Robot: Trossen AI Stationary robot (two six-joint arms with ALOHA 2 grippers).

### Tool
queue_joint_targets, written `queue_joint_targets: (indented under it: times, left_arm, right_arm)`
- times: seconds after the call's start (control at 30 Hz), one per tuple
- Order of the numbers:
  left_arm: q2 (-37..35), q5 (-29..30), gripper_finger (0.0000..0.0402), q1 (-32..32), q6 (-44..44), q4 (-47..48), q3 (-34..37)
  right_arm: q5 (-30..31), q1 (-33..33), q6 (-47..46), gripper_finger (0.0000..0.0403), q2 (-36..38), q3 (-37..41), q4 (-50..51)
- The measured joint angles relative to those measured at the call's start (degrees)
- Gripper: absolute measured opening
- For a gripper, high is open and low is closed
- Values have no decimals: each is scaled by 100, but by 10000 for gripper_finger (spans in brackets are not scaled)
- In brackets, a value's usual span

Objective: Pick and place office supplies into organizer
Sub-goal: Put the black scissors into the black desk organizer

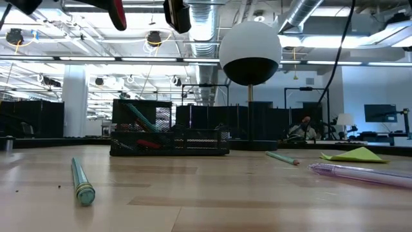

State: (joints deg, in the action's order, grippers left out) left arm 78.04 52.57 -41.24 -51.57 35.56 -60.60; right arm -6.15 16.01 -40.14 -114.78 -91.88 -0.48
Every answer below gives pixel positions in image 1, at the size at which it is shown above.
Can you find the teal pencil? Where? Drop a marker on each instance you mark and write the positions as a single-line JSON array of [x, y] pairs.
[[141, 116], [82, 180], [281, 158]]

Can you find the brown pen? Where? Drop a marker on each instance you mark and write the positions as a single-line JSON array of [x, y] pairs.
[[143, 125]]

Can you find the black mesh desk organizer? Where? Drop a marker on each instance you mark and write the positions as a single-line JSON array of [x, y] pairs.
[[193, 141]]

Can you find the red eraser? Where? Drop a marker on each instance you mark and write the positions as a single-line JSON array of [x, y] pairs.
[[148, 144]]

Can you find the white globe lamp black base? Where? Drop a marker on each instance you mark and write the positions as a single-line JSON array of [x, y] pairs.
[[249, 45]]

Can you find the black room partition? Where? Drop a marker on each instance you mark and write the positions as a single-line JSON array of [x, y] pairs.
[[38, 119], [209, 119]]

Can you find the white building column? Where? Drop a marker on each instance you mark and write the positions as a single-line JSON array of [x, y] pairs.
[[74, 100]]

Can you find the person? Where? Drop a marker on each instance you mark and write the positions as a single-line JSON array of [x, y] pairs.
[[304, 130]]

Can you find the white shade table lamp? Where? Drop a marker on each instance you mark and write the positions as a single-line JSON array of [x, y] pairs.
[[345, 119]]

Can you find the dark background monitor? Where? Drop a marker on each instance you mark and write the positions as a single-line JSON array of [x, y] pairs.
[[380, 112]]

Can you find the green sticky note pad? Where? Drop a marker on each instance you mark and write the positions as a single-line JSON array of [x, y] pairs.
[[357, 156]]

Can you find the dark background desk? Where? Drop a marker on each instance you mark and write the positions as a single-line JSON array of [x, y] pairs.
[[380, 134]]

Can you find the purple translucent pen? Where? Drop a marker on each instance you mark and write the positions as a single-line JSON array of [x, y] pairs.
[[354, 174]]

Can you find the silver ventilation duct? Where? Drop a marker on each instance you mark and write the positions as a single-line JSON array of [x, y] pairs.
[[299, 13], [202, 32]]

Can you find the black background rig frame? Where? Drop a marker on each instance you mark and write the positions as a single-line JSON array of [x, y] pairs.
[[305, 88]]

